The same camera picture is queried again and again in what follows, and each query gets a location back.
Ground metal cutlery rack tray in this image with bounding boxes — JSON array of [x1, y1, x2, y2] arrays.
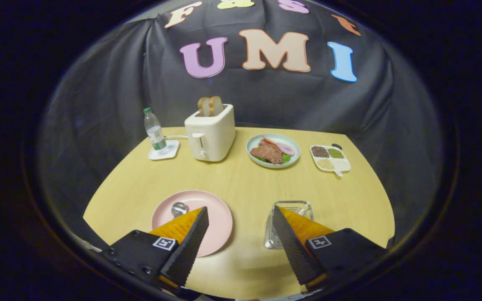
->
[[264, 201, 313, 250]]

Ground cream toaster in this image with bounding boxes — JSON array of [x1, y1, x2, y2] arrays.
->
[[184, 104, 236, 162]]

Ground clear plastic water bottle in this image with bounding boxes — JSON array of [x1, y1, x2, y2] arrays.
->
[[144, 107, 167, 151]]

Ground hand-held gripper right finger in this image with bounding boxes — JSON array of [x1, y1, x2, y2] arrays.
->
[[272, 205, 390, 292]]

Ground pink plate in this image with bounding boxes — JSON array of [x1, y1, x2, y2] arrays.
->
[[151, 190, 233, 257]]

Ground pale green plate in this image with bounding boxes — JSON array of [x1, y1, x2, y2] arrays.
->
[[246, 133, 301, 169]]

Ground white square coaster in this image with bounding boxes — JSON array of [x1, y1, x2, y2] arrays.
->
[[148, 140, 180, 161]]

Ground brown meat slices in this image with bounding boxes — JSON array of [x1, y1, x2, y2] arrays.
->
[[250, 140, 284, 165]]

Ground black backdrop cloth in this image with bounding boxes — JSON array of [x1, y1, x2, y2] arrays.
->
[[38, 0, 444, 251]]

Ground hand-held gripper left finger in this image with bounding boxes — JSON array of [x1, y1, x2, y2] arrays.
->
[[99, 206, 209, 293]]

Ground white divided dish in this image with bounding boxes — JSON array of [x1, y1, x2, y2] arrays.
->
[[310, 144, 351, 177]]

